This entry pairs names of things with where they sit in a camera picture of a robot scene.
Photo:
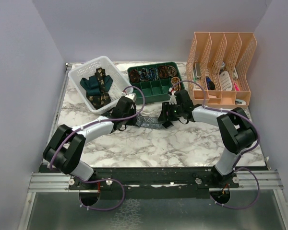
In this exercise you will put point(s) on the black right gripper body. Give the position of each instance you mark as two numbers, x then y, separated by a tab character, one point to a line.
174	111

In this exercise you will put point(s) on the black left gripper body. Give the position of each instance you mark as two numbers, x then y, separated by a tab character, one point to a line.
129	121

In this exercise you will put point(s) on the grey blue floral tie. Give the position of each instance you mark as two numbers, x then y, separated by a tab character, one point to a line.
151	122

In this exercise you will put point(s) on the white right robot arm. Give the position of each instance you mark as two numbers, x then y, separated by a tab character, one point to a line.
237	131

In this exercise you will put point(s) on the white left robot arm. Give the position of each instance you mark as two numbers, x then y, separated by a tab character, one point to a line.
65	148

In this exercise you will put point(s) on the white plastic basket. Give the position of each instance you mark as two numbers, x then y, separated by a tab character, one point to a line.
86	70

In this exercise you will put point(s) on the black gold leaf tie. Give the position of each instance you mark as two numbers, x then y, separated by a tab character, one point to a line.
100	101

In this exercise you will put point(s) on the orange patterned rolled tie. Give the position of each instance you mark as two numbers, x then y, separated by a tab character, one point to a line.
175	82

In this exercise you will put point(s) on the green compartment tray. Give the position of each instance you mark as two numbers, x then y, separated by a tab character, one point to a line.
153	91

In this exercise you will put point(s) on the blue black item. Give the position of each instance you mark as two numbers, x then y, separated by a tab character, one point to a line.
210	84

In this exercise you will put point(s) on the dark green tie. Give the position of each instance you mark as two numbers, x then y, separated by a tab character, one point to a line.
93	87

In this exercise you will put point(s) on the tan rolled tie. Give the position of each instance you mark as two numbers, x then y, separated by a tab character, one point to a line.
171	71

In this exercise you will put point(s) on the red brown rolled tie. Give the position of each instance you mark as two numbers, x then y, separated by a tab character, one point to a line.
162	72

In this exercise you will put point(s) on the dark blue rolled tie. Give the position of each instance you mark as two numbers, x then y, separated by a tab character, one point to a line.
153	74

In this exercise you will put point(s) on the white ribbed item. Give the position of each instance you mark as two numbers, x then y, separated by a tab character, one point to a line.
225	81

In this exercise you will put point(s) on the orange file organizer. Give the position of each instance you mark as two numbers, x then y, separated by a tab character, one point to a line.
212	53

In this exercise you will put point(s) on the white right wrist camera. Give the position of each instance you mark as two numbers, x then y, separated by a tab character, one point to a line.
172	100

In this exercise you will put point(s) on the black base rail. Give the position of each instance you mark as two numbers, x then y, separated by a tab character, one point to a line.
137	183

